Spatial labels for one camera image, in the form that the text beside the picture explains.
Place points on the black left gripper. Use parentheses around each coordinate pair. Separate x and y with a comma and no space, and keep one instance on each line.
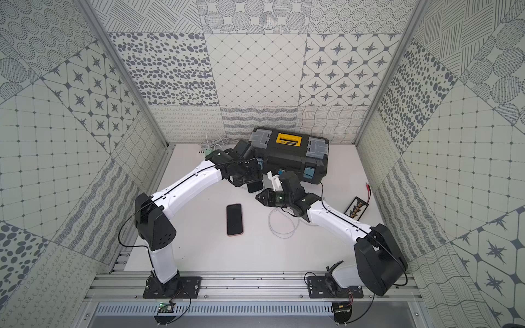
(249,175)

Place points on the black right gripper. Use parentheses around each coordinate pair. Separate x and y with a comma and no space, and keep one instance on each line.
(267,199)

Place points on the phone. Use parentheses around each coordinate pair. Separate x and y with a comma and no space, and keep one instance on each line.
(234,220)
(255,187)

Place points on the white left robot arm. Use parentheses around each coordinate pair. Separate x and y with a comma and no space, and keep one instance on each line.
(153,213)

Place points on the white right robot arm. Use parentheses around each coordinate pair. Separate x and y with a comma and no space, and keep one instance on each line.
(379,262)

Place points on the green charger plug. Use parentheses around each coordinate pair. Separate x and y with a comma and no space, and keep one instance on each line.
(209,153)

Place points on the black yellow toolbox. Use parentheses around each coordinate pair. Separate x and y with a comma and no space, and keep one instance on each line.
(281,151)

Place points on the small black connector board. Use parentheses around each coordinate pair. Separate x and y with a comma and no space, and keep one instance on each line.
(358,206)

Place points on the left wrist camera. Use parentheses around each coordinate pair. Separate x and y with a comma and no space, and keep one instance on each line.
(244,150)

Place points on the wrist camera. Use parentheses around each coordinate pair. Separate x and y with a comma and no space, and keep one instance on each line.
(288,184)
(244,150)

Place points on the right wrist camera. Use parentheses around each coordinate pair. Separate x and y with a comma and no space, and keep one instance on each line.
(288,184)

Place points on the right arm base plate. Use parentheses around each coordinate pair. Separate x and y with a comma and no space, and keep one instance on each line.
(323,288)

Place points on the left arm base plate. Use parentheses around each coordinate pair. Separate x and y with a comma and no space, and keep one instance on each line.
(176,288)

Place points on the aluminium mounting rail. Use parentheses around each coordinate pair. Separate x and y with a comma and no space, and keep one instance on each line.
(215,286)

